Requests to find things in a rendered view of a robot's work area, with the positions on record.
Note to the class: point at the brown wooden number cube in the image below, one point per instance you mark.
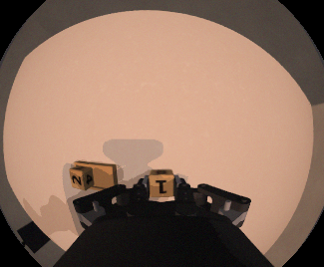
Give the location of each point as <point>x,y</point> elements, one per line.
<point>161,183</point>
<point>82,177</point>

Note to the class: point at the brown wooden tray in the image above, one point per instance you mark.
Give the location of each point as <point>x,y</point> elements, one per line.
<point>105,174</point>

